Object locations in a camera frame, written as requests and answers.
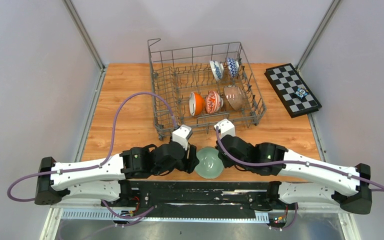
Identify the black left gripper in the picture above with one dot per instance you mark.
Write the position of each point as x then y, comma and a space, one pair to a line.
189, 164

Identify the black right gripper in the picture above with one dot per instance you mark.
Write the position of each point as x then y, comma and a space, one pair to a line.
227, 163

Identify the pale green bowl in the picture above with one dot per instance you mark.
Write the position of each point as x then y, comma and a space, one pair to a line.
210, 166

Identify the orange floral pattern bowl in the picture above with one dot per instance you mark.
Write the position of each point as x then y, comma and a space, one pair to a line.
213, 102

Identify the clear glass bowl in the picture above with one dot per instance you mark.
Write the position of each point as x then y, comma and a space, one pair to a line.
235, 96

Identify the orange bowl white inside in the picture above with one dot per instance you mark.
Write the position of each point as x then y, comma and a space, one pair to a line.
196, 104

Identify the blue floral pattern bowl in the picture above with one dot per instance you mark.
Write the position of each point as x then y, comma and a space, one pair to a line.
217, 70

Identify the blue zigzag pattern bowl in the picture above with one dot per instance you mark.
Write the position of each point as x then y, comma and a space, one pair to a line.
233, 66

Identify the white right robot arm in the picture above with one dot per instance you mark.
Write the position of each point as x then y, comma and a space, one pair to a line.
345, 186

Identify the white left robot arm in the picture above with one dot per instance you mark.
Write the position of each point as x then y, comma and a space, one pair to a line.
107, 180

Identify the black white checkerboard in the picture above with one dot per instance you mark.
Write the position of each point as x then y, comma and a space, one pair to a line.
285, 80

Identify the small blue owl figure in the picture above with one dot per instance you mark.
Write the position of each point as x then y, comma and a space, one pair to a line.
301, 93

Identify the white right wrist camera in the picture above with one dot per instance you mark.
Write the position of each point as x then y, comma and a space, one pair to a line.
225, 128

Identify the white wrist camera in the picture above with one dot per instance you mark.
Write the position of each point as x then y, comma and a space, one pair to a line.
182, 135
225, 128

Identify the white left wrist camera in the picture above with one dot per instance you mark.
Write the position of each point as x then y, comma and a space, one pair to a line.
182, 135

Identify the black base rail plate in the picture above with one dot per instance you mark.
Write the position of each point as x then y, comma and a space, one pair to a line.
199, 201

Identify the grey wire dish rack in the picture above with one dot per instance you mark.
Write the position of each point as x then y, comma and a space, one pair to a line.
175, 73

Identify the right aluminium frame post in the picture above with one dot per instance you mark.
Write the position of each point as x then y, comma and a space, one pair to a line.
330, 12

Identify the aluminium frame post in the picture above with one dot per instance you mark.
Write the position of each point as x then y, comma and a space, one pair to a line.
330, 12
84, 33

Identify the left aluminium frame post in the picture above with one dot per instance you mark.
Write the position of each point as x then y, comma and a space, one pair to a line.
84, 33

